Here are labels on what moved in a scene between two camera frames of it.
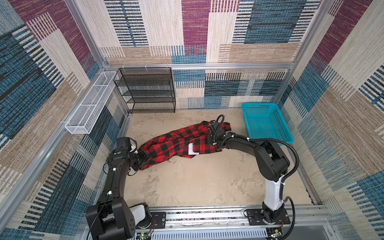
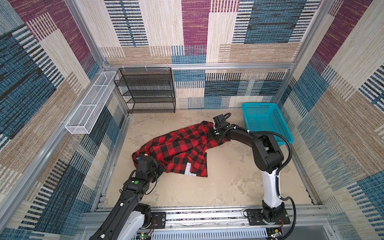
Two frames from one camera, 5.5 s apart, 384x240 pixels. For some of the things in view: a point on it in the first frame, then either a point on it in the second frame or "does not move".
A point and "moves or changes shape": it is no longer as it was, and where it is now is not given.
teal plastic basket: (264, 120) does not move
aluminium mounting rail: (309, 223) does not move
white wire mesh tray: (83, 119) does not move
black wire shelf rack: (147, 90) does not move
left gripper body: (139, 158) → (157, 169)
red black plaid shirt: (186, 142) moves or changes shape
